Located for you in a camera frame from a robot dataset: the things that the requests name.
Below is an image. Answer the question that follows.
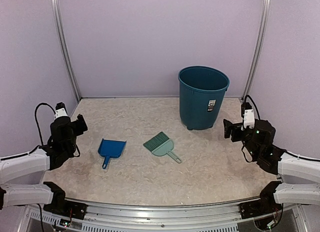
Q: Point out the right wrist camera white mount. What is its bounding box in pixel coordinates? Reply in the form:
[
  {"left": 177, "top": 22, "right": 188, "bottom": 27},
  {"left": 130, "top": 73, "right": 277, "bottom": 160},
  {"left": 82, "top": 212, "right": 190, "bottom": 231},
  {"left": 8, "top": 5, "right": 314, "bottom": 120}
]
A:
[{"left": 241, "top": 95, "right": 255, "bottom": 131}]

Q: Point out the light green hand brush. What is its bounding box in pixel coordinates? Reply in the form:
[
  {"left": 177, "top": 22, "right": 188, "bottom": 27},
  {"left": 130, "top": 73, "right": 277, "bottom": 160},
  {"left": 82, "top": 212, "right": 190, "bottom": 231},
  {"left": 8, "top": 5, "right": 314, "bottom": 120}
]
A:
[{"left": 143, "top": 132, "right": 182, "bottom": 164}]

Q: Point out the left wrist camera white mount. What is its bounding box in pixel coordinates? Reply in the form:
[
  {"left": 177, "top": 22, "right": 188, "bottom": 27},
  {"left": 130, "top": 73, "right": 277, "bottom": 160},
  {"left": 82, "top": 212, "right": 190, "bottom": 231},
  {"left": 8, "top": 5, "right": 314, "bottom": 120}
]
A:
[{"left": 54, "top": 102, "right": 69, "bottom": 120}]

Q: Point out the black camera cable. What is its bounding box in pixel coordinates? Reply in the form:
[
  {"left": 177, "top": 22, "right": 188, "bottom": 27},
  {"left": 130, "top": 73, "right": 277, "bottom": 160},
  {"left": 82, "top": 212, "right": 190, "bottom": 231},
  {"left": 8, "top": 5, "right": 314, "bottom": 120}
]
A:
[{"left": 34, "top": 102, "right": 56, "bottom": 145}]

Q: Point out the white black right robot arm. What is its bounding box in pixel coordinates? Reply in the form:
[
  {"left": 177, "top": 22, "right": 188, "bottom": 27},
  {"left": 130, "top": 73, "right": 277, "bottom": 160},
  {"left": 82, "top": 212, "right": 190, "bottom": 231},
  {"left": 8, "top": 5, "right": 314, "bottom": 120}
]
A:
[{"left": 223, "top": 119, "right": 320, "bottom": 219}]

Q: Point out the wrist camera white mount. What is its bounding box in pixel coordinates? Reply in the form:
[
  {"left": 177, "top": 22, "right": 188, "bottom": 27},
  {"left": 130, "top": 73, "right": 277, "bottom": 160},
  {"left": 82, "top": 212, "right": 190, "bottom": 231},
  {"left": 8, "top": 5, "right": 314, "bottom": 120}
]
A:
[
  {"left": 241, "top": 95, "right": 255, "bottom": 131},
  {"left": 54, "top": 102, "right": 69, "bottom": 120}
]

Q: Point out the blue plastic dustpan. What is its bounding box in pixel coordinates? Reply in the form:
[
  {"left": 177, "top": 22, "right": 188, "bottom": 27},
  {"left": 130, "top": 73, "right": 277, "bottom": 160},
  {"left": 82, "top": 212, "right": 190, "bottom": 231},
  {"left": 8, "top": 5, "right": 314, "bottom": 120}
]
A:
[{"left": 98, "top": 139, "right": 127, "bottom": 169}]

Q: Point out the aluminium frame post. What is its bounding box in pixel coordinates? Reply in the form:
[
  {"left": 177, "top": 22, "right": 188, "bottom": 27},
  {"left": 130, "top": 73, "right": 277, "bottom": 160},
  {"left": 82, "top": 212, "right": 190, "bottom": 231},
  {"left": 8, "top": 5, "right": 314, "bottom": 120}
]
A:
[
  {"left": 51, "top": 0, "right": 82, "bottom": 102},
  {"left": 241, "top": 0, "right": 271, "bottom": 100}
]

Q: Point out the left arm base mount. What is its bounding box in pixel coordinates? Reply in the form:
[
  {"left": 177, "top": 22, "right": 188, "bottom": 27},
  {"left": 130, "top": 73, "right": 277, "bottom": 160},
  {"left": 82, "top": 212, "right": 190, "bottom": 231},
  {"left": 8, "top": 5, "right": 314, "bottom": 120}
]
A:
[{"left": 43, "top": 182, "right": 88, "bottom": 220}]

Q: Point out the teal plastic trash bin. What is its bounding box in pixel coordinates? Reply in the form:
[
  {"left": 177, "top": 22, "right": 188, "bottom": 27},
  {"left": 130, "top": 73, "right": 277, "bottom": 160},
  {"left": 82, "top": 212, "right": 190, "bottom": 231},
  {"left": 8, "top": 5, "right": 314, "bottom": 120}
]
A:
[{"left": 178, "top": 66, "right": 230, "bottom": 130}]

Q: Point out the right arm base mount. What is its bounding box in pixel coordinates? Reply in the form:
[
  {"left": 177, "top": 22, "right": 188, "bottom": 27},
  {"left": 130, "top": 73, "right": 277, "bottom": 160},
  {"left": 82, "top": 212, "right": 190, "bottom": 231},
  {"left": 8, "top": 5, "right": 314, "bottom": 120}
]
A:
[{"left": 239, "top": 181, "right": 283, "bottom": 219}]

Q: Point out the aluminium front rail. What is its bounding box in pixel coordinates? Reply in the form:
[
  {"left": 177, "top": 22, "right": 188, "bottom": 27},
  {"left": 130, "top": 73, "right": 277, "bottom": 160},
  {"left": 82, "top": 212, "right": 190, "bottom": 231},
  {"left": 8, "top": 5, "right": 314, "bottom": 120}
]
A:
[{"left": 17, "top": 201, "right": 266, "bottom": 232}]

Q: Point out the right aluminium frame post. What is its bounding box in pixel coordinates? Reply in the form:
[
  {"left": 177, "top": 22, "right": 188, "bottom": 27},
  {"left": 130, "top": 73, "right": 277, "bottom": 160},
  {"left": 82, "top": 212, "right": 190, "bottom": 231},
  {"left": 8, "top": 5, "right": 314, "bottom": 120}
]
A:
[{"left": 241, "top": 0, "right": 271, "bottom": 100}]

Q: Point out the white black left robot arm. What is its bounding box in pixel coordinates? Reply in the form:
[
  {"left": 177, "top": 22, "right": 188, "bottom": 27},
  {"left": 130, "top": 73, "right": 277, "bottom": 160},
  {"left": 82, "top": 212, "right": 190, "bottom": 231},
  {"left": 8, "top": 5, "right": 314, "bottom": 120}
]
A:
[{"left": 0, "top": 114, "right": 88, "bottom": 215}]

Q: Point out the left aluminium frame post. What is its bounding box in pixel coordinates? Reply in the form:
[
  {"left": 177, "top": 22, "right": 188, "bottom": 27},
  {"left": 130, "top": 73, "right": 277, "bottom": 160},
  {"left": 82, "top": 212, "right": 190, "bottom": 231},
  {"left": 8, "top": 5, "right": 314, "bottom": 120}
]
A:
[{"left": 51, "top": 0, "right": 82, "bottom": 102}]

